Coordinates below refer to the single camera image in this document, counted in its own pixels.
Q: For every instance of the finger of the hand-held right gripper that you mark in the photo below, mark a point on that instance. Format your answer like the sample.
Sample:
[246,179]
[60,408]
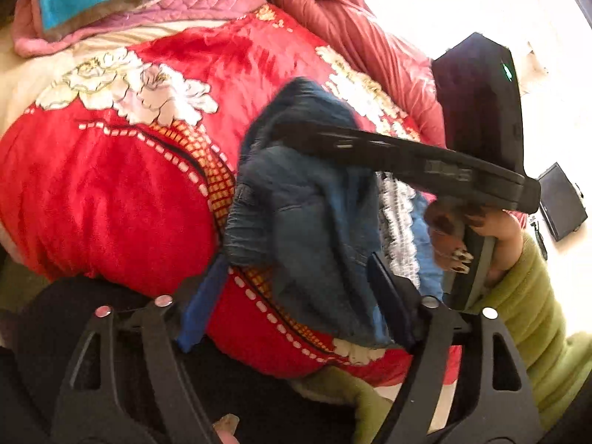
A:
[351,141]

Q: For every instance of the pink quilted pillow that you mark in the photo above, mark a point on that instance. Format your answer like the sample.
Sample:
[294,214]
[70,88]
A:
[152,11]

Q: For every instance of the person's right forearm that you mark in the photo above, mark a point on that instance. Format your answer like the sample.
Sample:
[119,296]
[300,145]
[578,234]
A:
[541,314]

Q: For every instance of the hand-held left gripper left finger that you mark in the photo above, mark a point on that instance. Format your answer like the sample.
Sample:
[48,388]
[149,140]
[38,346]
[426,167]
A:
[203,300]

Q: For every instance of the person's left hand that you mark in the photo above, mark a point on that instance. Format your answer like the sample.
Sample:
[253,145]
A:
[226,430]

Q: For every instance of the black flat box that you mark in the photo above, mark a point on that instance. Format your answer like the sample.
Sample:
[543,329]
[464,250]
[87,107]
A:
[560,201]

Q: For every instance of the reddish brown duvet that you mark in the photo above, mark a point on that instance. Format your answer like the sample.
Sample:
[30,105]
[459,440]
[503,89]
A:
[342,23]

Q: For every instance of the person's right hand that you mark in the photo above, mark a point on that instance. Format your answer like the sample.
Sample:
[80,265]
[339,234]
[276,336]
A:
[502,240]

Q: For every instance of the blue denim pants lace trim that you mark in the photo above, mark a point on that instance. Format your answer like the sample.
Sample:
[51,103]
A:
[314,222]

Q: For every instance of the red floral blanket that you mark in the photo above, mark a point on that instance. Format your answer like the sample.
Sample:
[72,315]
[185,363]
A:
[106,203]

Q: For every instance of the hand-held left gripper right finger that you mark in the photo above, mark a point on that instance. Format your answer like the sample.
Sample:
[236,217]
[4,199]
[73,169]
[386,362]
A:
[393,296]

